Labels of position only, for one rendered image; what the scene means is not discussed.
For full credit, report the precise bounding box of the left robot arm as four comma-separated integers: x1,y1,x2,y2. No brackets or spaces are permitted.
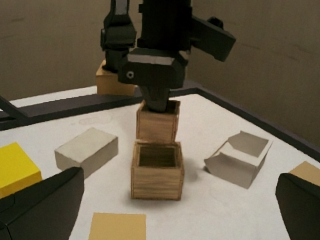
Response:
100,0,236,74

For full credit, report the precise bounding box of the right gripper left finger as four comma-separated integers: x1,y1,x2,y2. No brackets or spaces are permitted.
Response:
0,166,85,240

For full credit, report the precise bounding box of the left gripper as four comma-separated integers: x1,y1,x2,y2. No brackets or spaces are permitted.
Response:
118,0,192,113

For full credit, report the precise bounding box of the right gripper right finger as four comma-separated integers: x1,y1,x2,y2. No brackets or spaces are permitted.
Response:
275,173,320,240

